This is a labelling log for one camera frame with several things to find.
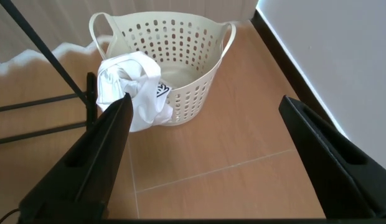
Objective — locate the black clothes rack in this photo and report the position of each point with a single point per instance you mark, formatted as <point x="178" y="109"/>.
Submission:
<point x="40" y="46"/>

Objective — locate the white printed garment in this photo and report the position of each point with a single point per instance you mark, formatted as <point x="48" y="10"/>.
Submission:
<point x="146" y="93"/>

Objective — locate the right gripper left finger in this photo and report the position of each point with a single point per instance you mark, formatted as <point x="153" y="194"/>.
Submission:
<point x="56" y="193"/>

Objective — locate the white laundry basket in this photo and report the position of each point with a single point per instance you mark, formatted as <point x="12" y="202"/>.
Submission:
<point x="180" y="46"/>

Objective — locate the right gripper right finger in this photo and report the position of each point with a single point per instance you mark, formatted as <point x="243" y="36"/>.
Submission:
<point x="336" y="180"/>

